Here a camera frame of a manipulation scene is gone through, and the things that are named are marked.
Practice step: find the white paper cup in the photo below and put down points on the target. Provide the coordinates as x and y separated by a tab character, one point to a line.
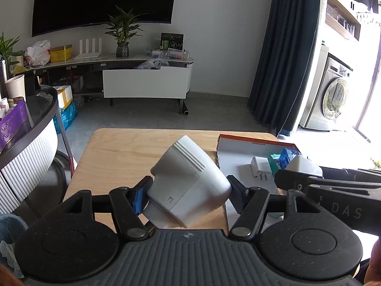
15	87

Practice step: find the steel tumbler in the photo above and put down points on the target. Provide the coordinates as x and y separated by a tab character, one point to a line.
3	79

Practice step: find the black rolled mat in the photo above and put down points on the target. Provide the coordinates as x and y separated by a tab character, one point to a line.
186	109

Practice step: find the white plug-in device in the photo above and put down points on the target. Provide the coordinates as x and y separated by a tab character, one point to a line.
184	184

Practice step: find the blue plastic bag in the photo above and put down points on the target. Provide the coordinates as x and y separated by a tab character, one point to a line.
68	116

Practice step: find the silver washing machine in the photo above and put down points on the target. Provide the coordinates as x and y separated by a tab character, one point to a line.
327	95

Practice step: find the black green box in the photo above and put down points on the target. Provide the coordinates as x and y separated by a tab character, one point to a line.
172	41

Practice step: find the trash bin with blue bag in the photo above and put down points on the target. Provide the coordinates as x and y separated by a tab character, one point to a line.
10	238

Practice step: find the white power adapter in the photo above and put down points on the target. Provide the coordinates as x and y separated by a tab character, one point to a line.
260	166

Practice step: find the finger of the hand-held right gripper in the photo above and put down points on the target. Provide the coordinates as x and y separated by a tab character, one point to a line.
363	176
297	180

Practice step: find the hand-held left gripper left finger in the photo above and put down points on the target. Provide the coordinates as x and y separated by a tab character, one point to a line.
140	198

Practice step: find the round white plug adapter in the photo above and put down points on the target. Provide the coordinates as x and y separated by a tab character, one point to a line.
303	165

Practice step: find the yellow box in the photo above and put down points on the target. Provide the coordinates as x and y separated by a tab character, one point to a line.
61	53

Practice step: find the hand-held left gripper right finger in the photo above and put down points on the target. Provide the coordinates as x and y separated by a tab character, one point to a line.
238	195

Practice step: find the long low TV cabinet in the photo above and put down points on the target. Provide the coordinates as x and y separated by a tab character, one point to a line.
89	65

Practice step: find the wall shelf with glasses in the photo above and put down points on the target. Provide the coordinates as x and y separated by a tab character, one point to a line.
342	18

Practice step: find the white router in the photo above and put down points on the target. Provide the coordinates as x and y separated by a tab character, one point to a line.
88	52

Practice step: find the clear plastic organisers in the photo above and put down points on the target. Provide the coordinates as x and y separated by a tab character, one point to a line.
169	54

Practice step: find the green white bandage box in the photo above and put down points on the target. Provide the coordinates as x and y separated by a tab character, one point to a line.
273	162

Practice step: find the green potted plant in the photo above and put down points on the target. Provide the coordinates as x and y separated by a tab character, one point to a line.
125	25

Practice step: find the blue plastic box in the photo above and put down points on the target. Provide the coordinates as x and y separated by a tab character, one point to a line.
288	156

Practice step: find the person's left leg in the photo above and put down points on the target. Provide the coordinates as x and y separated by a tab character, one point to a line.
9	275

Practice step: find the dark blue curtain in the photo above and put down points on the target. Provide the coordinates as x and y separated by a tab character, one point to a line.
282	50

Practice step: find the purple patterned box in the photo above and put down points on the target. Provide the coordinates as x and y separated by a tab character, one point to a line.
15	125

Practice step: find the black television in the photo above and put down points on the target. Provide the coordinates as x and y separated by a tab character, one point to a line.
104	0

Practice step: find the orange white cardboard box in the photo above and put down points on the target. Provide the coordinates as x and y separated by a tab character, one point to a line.
238	155

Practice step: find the green bamboo plant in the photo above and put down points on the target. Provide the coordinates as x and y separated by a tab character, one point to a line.
9	47

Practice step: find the dark patterned vase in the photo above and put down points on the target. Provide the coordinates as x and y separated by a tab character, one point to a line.
123	50

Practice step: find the yellow bag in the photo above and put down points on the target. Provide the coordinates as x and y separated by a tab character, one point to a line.
19	70

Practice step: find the curved ribbed counter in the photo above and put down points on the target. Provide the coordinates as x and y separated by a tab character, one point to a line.
29	166

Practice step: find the grey plastic bag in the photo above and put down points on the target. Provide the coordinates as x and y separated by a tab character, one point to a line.
151	64

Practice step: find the white plastic bag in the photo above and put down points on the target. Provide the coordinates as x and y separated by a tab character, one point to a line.
37	52

